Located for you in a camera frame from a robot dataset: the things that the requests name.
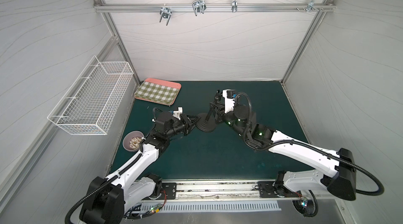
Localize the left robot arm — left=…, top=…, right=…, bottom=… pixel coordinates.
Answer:
left=65, top=111, right=200, bottom=224

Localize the green white checkered cloth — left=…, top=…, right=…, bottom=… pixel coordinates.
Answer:
left=134, top=81, right=179, bottom=105

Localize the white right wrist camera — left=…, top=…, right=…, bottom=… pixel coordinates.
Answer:
left=222, top=89, right=237, bottom=114

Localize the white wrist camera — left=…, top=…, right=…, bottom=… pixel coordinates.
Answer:
left=222, top=89, right=237, bottom=114
left=172, top=107, right=183, bottom=120

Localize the black microphone stand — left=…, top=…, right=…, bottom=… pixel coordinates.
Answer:
left=196, top=90, right=222, bottom=133

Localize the white wire basket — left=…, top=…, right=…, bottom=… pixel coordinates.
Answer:
left=47, top=56, right=133, bottom=135

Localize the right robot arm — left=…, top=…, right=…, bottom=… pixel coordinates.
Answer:
left=207, top=102, right=358, bottom=201

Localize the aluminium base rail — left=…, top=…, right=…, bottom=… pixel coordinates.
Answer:
left=141, top=179, right=347, bottom=200

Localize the black corrugated cable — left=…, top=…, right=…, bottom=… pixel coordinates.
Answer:
left=64, top=152, right=144, bottom=224

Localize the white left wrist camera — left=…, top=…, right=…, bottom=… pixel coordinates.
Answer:
left=172, top=107, right=183, bottom=120

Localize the aluminium crossbar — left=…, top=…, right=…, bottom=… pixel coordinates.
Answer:
left=94, top=3, right=336, bottom=13

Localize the grey bowl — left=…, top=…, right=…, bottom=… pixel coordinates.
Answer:
left=122, top=131, right=144, bottom=152

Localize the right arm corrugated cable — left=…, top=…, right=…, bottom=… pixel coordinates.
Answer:
left=234, top=91, right=385, bottom=196

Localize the metal hook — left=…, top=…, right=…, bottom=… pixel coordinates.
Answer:
left=192, top=0, right=207, bottom=16
left=159, top=7, right=172, bottom=25
left=296, top=0, right=324, bottom=13
left=232, top=0, right=238, bottom=13

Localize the pink plastic tray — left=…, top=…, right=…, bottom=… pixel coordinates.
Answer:
left=134, top=77, right=182, bottom=106

